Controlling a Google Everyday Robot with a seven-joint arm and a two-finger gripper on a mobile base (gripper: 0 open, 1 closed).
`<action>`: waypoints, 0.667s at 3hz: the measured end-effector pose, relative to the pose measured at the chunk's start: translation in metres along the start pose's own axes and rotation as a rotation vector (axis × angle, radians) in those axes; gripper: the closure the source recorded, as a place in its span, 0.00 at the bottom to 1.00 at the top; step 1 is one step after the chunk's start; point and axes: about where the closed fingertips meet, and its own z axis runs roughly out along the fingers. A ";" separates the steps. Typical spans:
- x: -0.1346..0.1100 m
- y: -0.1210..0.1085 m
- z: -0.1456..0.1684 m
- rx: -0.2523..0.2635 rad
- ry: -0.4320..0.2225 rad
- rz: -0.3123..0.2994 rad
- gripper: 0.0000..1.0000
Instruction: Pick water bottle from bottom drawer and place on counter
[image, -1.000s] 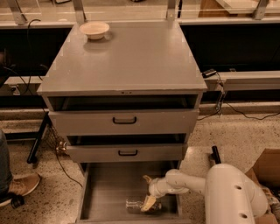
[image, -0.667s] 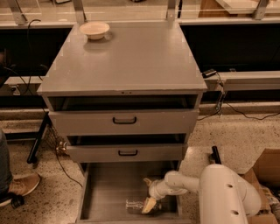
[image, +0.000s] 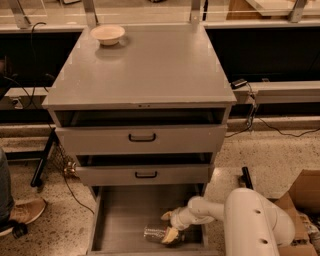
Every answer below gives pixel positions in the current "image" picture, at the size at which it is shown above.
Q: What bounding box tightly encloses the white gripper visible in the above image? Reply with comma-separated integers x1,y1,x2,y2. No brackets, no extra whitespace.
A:
161,207,195,245

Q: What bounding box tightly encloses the clear plastic water bottle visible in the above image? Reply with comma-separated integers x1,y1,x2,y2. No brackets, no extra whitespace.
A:
144,224,185,245

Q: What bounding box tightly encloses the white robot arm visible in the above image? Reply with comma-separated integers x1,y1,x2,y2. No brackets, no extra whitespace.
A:
161,188,295,256

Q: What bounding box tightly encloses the grey bottom drawer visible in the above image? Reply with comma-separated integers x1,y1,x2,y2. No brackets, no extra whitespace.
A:
86,184,218,256

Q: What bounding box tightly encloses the grey drawer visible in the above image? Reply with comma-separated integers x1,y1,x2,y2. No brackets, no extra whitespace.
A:
76,158,213,186
57,109,226,155
86,184,218,256

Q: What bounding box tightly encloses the grey middle drawer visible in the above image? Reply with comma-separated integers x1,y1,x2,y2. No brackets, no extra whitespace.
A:
76,158,213,186

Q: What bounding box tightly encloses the grey top drawer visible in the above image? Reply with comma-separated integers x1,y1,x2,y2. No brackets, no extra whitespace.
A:
57,109,226,155

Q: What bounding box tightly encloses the grey drawer cabinet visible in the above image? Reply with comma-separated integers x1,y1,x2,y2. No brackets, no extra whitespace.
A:
42,23,238,201

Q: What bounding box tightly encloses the black metal leg right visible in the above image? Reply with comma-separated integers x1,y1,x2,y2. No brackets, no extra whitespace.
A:
242,167,254,190

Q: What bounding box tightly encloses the black metal leg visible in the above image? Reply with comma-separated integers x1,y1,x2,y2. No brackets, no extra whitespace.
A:
242,167,254,190
30,129,56,187

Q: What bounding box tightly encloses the brown cardboard box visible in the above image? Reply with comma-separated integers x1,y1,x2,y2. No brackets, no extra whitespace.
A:
275,170,320,256

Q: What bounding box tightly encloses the black metal leg left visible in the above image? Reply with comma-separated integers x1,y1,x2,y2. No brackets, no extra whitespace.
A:
30,129,56,187

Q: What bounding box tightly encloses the tan shoe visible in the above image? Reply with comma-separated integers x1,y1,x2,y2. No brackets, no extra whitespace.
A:
0,198,46,239

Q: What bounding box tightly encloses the black power adapter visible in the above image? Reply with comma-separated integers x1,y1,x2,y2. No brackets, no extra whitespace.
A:
231,79,247,90

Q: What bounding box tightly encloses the blue jeans leg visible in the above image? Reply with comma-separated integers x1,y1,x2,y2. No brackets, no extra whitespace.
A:
0,148,15,223

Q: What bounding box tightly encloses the white bowl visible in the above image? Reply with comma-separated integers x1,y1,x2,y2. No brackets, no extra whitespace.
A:
90,25,125,46

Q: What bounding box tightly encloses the black middle drawer handle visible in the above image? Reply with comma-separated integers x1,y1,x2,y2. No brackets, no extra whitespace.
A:
135,171,158,179

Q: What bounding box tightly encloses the black drawer handle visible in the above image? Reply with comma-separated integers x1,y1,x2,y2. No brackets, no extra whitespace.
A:
135,171,158,179
128,133,157,143

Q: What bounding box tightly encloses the black top drawer handle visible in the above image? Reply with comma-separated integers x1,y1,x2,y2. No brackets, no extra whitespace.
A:
128,133,157,143

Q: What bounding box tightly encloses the black floor cable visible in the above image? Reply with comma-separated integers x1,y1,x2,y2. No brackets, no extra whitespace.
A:
224,83,320,139

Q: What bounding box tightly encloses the black cable left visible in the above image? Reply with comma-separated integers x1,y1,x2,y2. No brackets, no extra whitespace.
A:
3,21,95,215

